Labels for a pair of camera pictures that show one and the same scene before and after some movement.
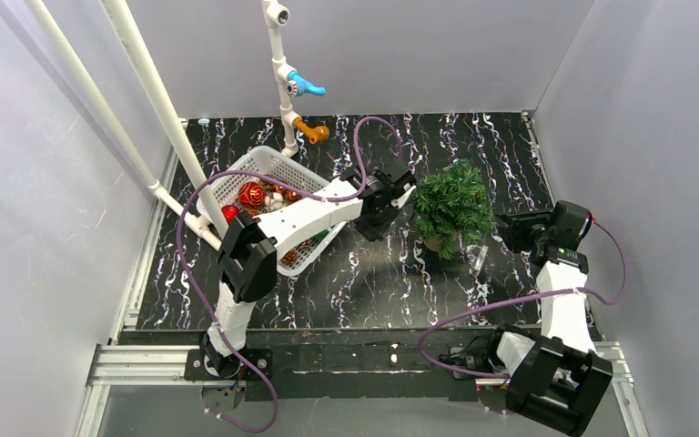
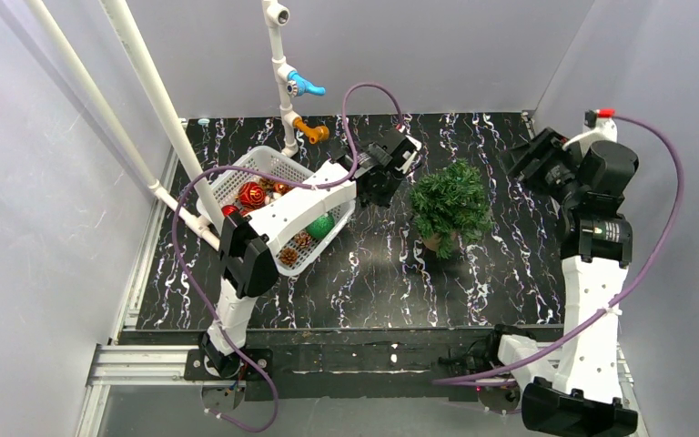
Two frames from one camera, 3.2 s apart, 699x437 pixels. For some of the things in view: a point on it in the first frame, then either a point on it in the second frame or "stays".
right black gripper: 516,231 → 530,159
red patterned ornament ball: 251,194 stays
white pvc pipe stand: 276,15 stays
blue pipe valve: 298,86 stays
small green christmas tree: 453,204 stays
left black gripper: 377,219 → 377,188
